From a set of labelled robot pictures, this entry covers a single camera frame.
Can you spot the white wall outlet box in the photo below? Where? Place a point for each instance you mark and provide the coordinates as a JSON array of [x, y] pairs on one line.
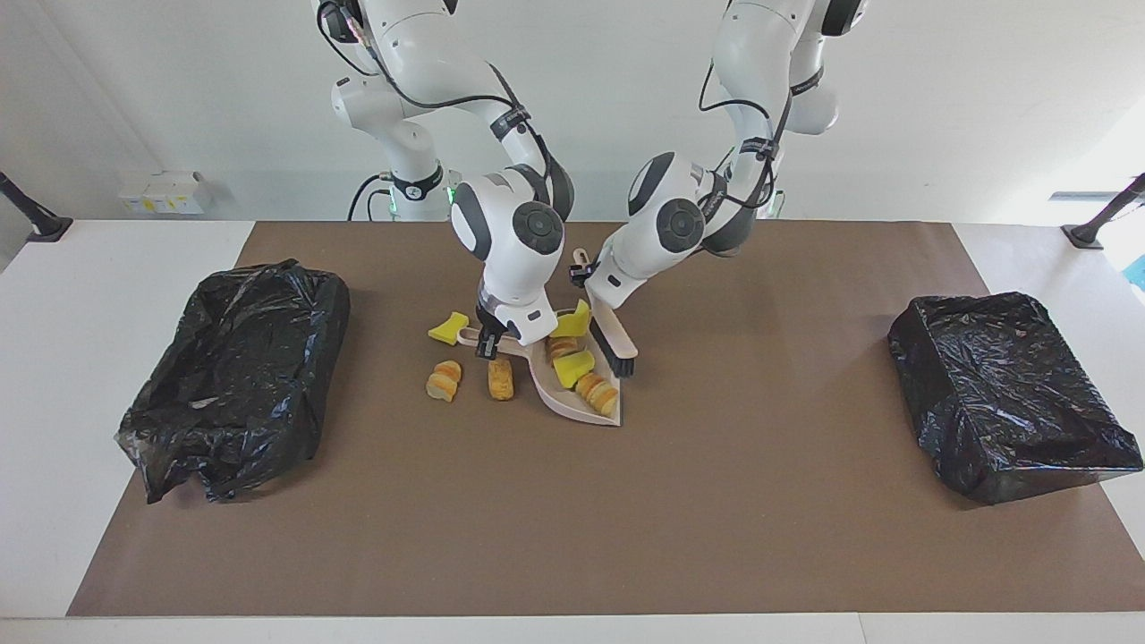
[[165, 192]]

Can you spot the blue object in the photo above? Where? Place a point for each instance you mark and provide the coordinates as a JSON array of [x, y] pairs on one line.
[[1139, 273]]

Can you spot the notched yellow sponge piece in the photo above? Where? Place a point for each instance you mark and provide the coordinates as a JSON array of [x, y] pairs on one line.
[[447, 328], [580, 318]]

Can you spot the beige plastic dustpan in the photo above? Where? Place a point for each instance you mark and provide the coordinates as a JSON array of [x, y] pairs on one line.
[[555, 398]]

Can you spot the brown table mat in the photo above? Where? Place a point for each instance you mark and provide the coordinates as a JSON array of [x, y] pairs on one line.
[[572, 519]]

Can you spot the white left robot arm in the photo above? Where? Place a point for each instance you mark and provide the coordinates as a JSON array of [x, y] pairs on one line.
[[662, 241]]

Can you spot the black bag lined bin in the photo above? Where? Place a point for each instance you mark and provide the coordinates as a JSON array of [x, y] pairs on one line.
[[241, 376], [1002, 385]]

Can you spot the brown oval bread piece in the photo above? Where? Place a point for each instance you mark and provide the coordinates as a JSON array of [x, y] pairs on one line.
[[501, 380]]

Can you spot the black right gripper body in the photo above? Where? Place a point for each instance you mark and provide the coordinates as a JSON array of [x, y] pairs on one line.
[[495, 325]]

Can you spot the black camera stand pole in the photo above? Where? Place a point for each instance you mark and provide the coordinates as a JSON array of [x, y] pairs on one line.
[[1087, 234], [49, 228]]

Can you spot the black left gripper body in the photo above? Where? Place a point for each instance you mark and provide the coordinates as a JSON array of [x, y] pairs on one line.
[[582, 275]]

